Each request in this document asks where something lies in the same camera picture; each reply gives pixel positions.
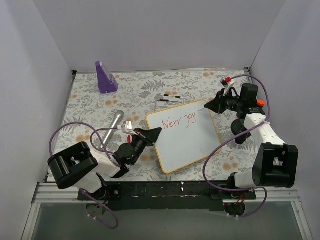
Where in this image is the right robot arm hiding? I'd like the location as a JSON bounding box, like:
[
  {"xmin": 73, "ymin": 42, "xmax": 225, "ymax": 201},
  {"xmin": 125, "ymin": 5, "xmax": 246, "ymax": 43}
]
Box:
[{"xmin": 204, "ymin": 83, "xmax": 299, "ymax": 199}]

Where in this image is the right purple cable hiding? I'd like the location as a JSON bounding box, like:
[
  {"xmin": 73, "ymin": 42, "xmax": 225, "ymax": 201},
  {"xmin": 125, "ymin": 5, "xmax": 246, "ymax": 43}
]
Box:
[{"xmin": 202, "ymin": 74, "xmax": 272, "ymax": 218}]

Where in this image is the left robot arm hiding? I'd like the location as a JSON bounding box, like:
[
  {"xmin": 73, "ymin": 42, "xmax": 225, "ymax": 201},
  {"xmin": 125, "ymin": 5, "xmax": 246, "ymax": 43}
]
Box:
[{"xmin": 47, "ymin": 123, "xmax": 163, "ymax": 200}]

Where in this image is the black toy gun orange tip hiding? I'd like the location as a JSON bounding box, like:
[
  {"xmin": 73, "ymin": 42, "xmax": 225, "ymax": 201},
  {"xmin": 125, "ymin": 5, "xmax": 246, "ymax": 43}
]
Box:
[{"xmin": 231, "ymin": 100, "xmax": 265, "ymax": 145}]

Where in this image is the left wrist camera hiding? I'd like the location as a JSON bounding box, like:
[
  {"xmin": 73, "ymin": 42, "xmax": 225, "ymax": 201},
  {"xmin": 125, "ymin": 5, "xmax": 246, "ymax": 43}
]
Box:
[{"xmin": 117, "ymin": 121, "xmax": 133, "ymax": 135}]

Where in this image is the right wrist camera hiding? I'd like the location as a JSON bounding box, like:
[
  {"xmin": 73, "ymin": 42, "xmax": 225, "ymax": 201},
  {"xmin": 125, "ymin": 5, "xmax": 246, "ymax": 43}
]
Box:
[{"xmin": 220, "ymin": 77, "xmax": 235, "ymax": 96}]

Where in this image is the purple wedge stand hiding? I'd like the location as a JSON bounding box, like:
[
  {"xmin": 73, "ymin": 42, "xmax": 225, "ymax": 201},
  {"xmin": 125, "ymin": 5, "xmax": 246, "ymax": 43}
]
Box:
[{"xmin": 95, "ymin": 61, "xmax": 118, "ymax": 94}]

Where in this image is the yellow framed whiteboard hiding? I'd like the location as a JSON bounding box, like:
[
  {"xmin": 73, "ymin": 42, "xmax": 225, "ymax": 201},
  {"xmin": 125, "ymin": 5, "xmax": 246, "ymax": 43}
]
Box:
[{"xmin": 146, "ymin": 99, "xmax": 222, "ymax": 174}]

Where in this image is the silver microphone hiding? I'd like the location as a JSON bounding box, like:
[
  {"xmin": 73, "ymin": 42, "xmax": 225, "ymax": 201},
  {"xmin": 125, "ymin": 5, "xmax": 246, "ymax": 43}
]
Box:
[{"xmin": 103, "ymin": 110, "xmax": 125, "ymax": 146}]

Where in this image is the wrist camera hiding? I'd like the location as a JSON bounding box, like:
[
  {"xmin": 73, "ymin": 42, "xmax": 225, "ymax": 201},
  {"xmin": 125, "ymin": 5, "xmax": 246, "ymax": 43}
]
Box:
[
  {"xmin": 117, "ymin": 121, "xmax": 133, "ymax": 135},
  {"xmin": 220, "ymin": 77, "xmax": 235, "ymax": 96}
]

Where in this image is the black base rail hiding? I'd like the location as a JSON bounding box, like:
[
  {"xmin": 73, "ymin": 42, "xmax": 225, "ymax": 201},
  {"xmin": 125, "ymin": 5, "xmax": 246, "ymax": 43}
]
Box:
[{"xmin": 90, "ymin": 181, "xmax": 256, "ymax": 212}]

